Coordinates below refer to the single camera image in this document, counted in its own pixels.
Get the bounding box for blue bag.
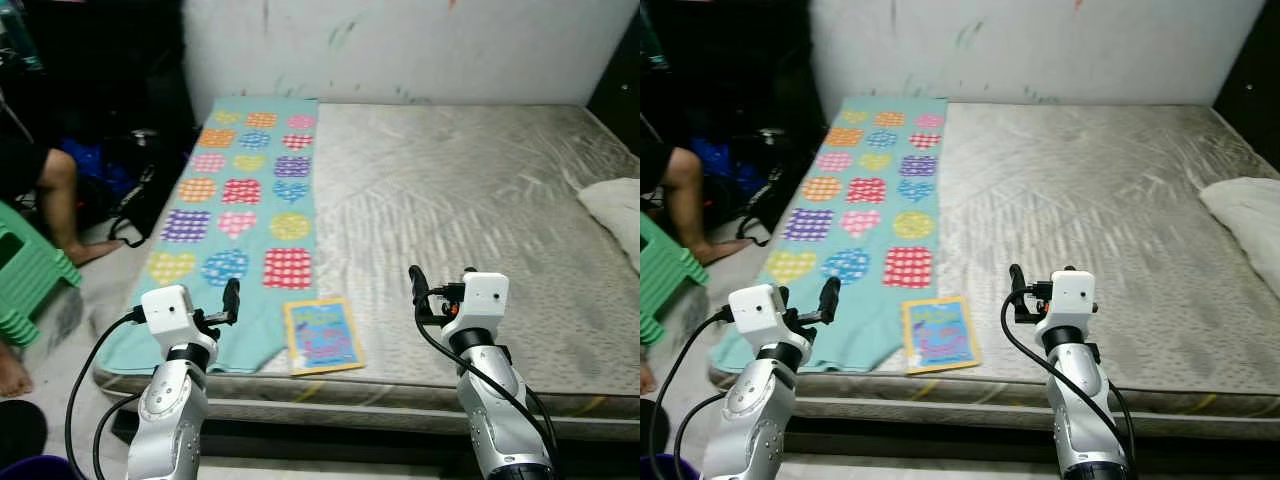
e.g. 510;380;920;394
690;138;766;201
60;138;136;201

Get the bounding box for green plastic stool stack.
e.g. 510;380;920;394
640;210;711;348
0;200;83;348

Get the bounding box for teal blanket with colourful hearts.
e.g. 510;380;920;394
98;95;321;376
712;95;951;376

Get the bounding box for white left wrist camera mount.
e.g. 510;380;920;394
138;284;221;366
727;284;806;366

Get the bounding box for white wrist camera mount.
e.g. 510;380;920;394
727;284;806;366
1035;268;1099;346
440;270;511;346
138;284;221;366

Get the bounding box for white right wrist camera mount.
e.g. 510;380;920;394
1035;268;1099;346
440;270;511;346

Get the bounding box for blue yellow children's book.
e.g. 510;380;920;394
283;297;366;377
902;295;983;376

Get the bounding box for person in black shorts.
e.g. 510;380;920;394
0;130;126;398
640;135;751;396

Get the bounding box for black bag with strap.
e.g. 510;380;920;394
108;128;176;249
735;128;801;249

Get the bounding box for grey quilted mattress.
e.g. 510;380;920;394
710;100;1280;441
95;100;640;441

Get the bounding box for dark bed base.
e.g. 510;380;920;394
780;405;1280;471
110;405;640;471

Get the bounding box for white pillow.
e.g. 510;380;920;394
578;178;640;271
1198;177;1280;271

